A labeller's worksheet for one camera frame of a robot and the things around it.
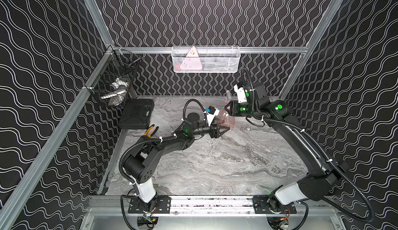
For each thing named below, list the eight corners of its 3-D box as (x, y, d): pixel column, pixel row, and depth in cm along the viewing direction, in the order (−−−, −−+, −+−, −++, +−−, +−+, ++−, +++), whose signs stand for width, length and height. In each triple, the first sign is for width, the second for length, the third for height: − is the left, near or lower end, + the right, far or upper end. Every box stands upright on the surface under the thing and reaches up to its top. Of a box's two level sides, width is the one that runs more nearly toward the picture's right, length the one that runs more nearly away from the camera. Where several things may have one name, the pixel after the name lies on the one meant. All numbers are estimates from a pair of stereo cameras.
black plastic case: (119, 129, 104) (115, 123, 99) (129, 104, 118) (126, 98, 113) (148, 129, 104) (145, 124, 99) (154, 104, 118) (152, 98, 113)
